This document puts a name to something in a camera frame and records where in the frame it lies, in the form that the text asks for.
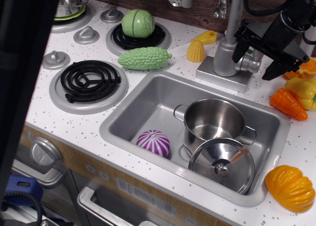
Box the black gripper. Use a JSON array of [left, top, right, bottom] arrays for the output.
[[232, 18, 309, 80]]

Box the silver faucet lever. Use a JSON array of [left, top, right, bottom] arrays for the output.
[[235, 46, 264, 73]]

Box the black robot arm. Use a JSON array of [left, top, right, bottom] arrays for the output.
[[232, 0, 316, 81]]

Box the silver toy faucet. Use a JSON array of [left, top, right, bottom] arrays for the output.
[[196, 0, 253, 93]]

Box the orange toy carrot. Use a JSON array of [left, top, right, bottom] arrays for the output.
[[269, 88, 308, 121]]

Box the orange toy pumpkin slice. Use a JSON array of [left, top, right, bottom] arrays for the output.
[[284, 57, 316, 79]]

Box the yellow toy bell pepper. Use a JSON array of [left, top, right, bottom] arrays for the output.
[[284, 78, 316, 110]]

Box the hanging clear utensil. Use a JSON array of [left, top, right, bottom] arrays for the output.
[[214, 0, 229, 19]]

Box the yellow toy corn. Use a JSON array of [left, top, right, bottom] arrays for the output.
[[186, 40, 205, 63]]

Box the steel pot in sink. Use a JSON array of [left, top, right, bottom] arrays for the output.
[[173, 98, 257, 156]]

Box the grey toy sink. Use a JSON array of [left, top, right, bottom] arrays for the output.
[[100, 71, 291, 206]]

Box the steel pot lid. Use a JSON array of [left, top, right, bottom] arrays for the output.
[[188, 137, 255, 194]]

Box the green toy bitter gourd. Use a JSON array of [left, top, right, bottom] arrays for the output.
[[118, 47, 172, 70]]

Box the green toy cabbage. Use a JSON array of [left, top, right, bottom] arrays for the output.
[[121, 9, 156, 38]]

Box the orange toy pumpkin half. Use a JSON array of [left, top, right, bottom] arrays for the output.
[[265, 165, 316, 213]]

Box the purple toy onion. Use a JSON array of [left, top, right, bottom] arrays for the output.
[[136, 130, 170, 157]]

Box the black rear burner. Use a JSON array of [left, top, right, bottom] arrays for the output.
[[112, 24, 166, 50]]

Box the black burner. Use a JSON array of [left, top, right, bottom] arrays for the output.
[[60, 60, 122, 103], [112, 24, 166, 50]]

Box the silver stove knob rear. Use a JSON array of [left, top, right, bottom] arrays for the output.
[[100, 6, 124, 23]]

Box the silver stove knob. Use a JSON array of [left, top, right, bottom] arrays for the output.
[[74, 26, 100, 45], [42, 50, 70, 70], [100, 6, 124, 23]]

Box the silver stove knob middle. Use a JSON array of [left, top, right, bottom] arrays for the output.
[[74, 26, 100, 45]]

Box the black front burner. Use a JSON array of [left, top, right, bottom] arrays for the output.
[[60, 60, 122, 103]]

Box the steel pot on stove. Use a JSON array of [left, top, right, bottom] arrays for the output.
[[55, 0, 88, 18]]

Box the silver stove knob front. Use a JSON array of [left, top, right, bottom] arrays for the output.
[[42, 50, 70, 70]]

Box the green plate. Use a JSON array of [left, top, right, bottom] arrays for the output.
[[54, 5, 86, 21]]

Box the silver oven dial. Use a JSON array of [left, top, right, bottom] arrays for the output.
[[30, 136, 63, 167]]

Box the blue clamp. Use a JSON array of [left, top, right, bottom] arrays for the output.
[[3, 175, 43, 206]]

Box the yellow toy knife handle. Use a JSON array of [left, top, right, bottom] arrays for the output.
[[192, 30, 217, 45]]

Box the silver oven door handle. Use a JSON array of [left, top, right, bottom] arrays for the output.
[[77, 186, 132, 226]]

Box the black foreground post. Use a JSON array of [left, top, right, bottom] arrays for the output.
[[0, 0, 59, 196]]

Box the black cable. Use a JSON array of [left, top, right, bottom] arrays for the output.
[[0, 191, 44, 226]]

